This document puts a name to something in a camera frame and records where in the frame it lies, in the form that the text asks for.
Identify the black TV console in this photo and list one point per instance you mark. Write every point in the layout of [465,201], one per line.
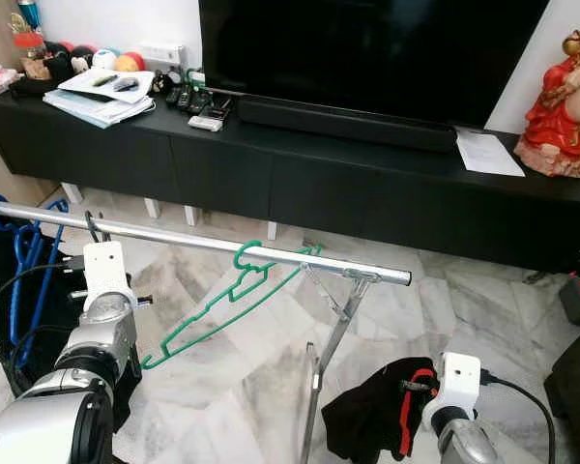
[319,184]

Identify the silver metal clothes rack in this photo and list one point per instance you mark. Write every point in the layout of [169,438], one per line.
[174,238]

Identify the blue plastic hanger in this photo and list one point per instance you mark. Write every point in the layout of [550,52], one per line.
[24,280]

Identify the small white device box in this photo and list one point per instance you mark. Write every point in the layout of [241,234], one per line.
[205,123]

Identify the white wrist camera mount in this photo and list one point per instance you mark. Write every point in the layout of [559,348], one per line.
[104,271]
[456,382]

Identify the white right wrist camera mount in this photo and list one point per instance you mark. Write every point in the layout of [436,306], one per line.
[456,382]

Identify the green plastic hanger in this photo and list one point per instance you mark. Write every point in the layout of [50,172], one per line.
[150,362]

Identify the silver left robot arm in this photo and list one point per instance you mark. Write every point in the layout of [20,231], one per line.
[39,425]

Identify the black flat television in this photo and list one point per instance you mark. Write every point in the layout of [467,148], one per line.
[367,53]

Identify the black garment red stripes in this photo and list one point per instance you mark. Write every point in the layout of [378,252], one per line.
[367,416]

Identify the red lid snack jar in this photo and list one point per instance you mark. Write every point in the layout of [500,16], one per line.
[32,56]

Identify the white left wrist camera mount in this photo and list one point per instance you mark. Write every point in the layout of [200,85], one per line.
[104,271]

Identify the black remote control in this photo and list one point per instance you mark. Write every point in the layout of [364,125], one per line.
[193,101]
[175,97]

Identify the orange ball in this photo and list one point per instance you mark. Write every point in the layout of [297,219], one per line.
[131,62]

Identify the stack of white papers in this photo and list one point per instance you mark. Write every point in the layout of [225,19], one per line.
[97,106]

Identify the black mouse plush toy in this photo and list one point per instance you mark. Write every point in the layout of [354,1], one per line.
[68,61]

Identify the white paper sheet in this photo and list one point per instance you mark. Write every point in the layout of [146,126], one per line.
[488,153]

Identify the red laughing Buddha statue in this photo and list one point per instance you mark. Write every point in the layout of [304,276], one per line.
[561,121]

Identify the blue gold trophy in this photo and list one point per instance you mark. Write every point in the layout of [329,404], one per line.
[25,14]

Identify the dark green pen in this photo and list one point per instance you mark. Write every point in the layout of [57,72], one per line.
[102,80]

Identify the green white mug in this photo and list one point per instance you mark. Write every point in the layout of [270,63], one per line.
[194,79]

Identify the black soundbar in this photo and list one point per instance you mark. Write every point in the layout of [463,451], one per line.
[348,124]

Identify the small black device box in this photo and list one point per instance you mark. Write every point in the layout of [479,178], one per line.
[217,106]

